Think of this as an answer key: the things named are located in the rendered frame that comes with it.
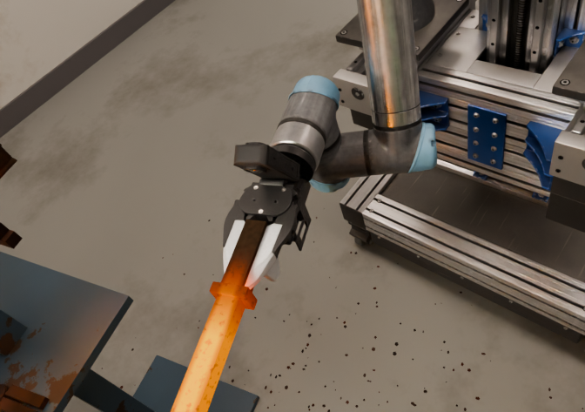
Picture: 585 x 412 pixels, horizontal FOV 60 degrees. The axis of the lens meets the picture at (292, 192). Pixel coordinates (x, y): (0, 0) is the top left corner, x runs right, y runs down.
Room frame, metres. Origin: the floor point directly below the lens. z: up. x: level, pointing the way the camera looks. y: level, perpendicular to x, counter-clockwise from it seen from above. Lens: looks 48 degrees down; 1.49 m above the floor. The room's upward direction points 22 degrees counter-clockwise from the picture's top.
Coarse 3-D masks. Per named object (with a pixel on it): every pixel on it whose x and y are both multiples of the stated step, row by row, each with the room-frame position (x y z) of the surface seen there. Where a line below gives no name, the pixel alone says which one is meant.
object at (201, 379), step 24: (240, 240) 0.39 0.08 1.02; (240, 264) 0.36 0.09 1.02; (216, 288) 0.34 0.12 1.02; (240, 288) 0.32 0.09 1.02; (216, 312) 0.31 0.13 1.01; (240, 312) 0.31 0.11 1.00; (216, 336) 0.28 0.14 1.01; (192, 360) 0.27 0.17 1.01; (216, 360) 0.26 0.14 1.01; (192, 384) 0.24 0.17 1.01; (216, 384) 0.24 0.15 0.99; (192, 408) 0.22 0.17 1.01
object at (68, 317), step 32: (0, 256) 0.83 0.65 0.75; (0, 288) 0.74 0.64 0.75; (32, 288) 0.71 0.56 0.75; (64, 288) 0.67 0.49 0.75; (96, 288) 0.64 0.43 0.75; (32, 320) 0.63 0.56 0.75; (64, 320) 0.60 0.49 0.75; (96, 320) 0.57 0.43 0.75; (32, 352) 0.56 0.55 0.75; (64, 352) 0.53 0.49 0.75; (96, 352) 0.51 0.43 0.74; (32, 384) 0.49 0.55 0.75; (64, 384) 0.47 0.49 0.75
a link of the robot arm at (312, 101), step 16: (304, 80) 0.63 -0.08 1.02; (320, 80) 0.62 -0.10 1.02; (304, 96) 0.59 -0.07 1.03; (320, 96) 0.59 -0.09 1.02; (336, 96) 0.60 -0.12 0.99; (288, 112) 0.57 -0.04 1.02; (304, 112) 0.56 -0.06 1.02; (320, 112) 0.56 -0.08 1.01; (320, 128) 0.54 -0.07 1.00; (336, 128) 0.57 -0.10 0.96
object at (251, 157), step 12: (252, 144) 0.45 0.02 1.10; (264, 144) 0.45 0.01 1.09; (240, 156) 0.44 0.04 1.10; (252, 156) 0.43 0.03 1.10; (264, 156) 0.43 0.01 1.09; (276, 156) 0.44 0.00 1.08; (252, 168) 0.43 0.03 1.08; (264, 168) 0.43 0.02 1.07; (276, 168) 0.43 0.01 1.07; (288, 168) 0.45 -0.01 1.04; (288, 180) 0.46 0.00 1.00
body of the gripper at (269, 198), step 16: (304, 160) 0.49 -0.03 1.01; (304, 176) 0.50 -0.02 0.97; (256, 192) 0.46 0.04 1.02; (272, 192) 0.44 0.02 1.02; (288, 192) 0.43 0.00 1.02; (304, 192) 0.48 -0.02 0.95; (240, 208) 0.44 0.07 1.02; (256, 208) 0.43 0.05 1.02; (272, 208) 0.42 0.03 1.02; (288, 208) 0.41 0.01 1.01; (304, 208) 0.44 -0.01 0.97; (288, 240) 0.40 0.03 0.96; (304, 240) 0.41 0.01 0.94
